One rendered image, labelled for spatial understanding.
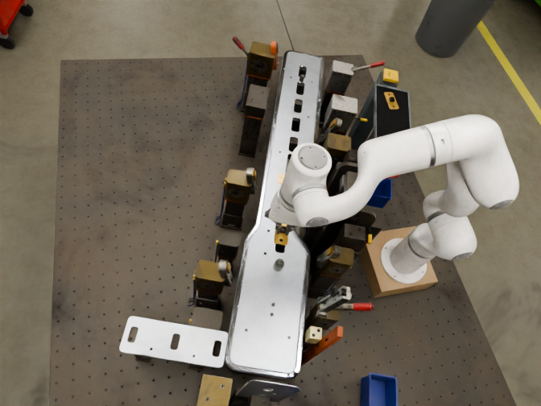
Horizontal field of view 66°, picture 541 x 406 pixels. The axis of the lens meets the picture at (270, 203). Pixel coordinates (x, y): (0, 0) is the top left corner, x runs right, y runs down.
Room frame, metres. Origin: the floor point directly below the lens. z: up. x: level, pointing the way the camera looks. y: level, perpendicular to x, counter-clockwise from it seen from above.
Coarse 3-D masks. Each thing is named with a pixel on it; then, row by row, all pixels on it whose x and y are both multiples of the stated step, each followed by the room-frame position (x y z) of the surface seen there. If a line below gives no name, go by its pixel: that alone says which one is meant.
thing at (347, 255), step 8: (344, 248) 0.64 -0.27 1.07; (344, 256) 0.61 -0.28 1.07; (352, 256) 0.62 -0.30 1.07; (328, 264) 0.58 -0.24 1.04; (336, 264) 0.58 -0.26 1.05; (344, 264) 0.58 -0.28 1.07; (352, 264) 0.59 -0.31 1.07; (320, 272) 0.58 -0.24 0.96; (328, 272) 0.58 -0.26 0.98; (336, 272) 0.58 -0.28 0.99; (344, 272) 0.59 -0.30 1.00; (312, 280) 0.60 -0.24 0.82; (320, 280) 0.59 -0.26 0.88; (328, 280) 0.59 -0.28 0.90; (312, 288) 0.58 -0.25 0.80; (320, 288) 0.59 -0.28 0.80; (312, 296) 0.58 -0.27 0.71
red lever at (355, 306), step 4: (320, 304) 0.43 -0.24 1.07; (324, 304) 0.44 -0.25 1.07; (344, 304) 0.44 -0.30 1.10; (348, 304) 0.44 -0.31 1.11; (352, 304) 0.44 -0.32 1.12; (356, 304) 0.44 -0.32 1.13; (360, 304) 0.45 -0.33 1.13; (364, 304) 0.45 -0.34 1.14; (368, 304) 0.45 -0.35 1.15; (372, 304) 0.45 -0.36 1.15; (320, 308) 0.42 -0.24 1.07; (336, 308) 0.43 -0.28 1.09; (340, 308) 0.43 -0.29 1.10; (344, 308) 0.43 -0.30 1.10; (348, 308) 0.43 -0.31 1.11; (352, 308) 0.44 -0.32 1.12; (356, 308) 0.44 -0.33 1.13; (360, 308) 0.44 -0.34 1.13; (364, 308) 0.44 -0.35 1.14; (368, 308) 0.44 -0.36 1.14; (372, 308) 0.44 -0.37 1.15
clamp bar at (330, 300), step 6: (330, 288) 0.44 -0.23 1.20; (336, 288) 0.43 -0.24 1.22; (342, 288) 0.44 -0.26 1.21; (348, 288) 0.45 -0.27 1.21; (330, 294) 0.42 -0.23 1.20; (336, 294) 0.42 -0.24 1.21; (342, 294) 0.43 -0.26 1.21; (348, 294) 0.43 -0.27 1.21; (324, 300) 0.44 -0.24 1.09; (330, 300) 0.44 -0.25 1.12; (336, 300) 0.42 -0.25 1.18; (342, 300) 0.42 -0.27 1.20; (348, 300) 0.42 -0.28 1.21; (324, 306) 0.42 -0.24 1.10; (330, 306) 0.41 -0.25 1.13; (336, 306) 0.42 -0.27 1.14; (324, 312) 0.41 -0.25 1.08
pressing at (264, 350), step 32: (288, 64) 1.46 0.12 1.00; (320, 64) 1.52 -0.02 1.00; (288, 96) 1.28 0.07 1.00; (320, 96) 1.33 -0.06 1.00; (288, 128) 1.11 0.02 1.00; (256, 224) 0.66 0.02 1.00; (256, 256) 0.55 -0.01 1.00; (288, 256) 0.58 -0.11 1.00; (256, 288) 0.44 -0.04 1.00; (288, 288) 0.48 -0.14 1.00; (256, 320) 0.35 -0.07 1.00; (288, 320) 0.38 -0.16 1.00; (256, 352) 0.26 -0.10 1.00; (288, 352) 0.29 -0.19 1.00
